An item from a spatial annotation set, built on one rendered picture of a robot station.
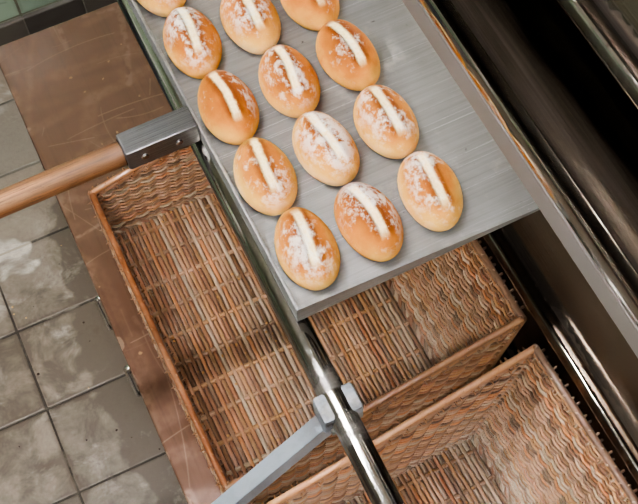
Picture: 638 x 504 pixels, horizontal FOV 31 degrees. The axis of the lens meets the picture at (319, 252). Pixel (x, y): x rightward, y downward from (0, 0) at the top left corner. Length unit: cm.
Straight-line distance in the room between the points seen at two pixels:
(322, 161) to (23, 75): 105
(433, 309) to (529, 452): 28
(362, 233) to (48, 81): 109
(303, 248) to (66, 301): 146
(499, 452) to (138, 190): 71
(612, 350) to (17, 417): 146
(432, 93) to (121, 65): 94
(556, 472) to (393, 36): 65
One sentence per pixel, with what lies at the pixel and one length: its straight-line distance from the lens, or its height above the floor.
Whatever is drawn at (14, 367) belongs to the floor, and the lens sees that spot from 258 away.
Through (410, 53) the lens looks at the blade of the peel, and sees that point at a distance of 141.
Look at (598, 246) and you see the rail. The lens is 100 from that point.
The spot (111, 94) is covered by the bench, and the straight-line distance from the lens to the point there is 216.
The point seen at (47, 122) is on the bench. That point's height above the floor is 58.
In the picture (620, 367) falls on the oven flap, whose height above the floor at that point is 99.
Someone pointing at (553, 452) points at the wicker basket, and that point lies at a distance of 164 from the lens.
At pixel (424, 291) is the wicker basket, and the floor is 67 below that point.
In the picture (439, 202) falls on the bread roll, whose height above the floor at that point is 123.
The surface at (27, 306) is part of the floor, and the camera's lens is 264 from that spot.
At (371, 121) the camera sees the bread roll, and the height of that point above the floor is 122.
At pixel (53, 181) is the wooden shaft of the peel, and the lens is 132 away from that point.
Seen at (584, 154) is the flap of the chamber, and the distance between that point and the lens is 108.
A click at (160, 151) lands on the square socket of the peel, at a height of 119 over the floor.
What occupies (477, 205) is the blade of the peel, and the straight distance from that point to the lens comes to 129.
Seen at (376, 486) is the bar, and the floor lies 117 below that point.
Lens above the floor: 230
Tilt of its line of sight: 62 degrees down
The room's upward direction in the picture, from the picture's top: 3 degrees counter-clockwise
